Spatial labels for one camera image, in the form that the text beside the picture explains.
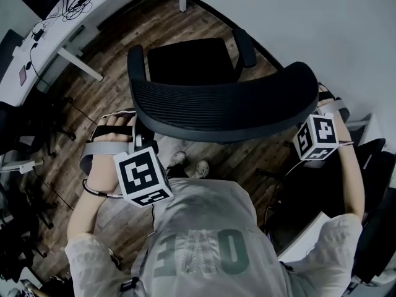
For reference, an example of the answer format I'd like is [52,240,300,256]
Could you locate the person's left forearm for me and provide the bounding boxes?
[66,153,124,241]

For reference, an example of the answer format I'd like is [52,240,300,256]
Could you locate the tangle of black cables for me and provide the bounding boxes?
[57,0,95,23]

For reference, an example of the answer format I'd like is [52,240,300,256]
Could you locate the person's left shoe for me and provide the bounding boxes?
[169,152,187,168]

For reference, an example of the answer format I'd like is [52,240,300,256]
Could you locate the black trousers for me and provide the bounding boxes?
[166,164,189,179]

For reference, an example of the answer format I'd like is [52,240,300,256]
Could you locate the person's right shoe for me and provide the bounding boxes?
[194,160,210,179]

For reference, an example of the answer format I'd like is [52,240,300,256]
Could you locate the person's left hand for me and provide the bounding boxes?
[90,112,137,144]

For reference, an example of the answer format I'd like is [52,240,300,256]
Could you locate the white printed t-shirt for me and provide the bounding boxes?
[64,178,363,297]

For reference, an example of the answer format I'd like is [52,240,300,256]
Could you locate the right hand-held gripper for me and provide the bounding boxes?
[292,112,338,162]

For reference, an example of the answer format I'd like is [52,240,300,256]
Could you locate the person's right hand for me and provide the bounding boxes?
[317,84,338,108]

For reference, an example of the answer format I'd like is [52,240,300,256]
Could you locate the black mesh office chair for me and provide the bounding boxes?
[126,26,320,145]

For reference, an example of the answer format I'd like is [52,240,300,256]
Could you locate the white power strip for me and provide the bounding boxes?
[18,161,37,174]

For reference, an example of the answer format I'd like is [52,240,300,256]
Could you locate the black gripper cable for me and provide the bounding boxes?
[264,158,310,238]

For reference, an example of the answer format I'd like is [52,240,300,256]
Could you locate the gray hand strap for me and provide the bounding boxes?
[79,140,136,179]
[323,97,350,123]

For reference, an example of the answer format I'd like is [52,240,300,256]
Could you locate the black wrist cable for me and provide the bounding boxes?
[82,178,126,199]

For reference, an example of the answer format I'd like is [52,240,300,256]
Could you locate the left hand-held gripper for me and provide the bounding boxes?
[113,116,174,209]

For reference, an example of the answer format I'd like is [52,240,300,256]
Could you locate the person's right forearm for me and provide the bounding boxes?
[335,116,366,225]

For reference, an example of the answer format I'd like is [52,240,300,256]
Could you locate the person's shoe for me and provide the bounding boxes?
[194,160,210,179]
[169,152,187,168]

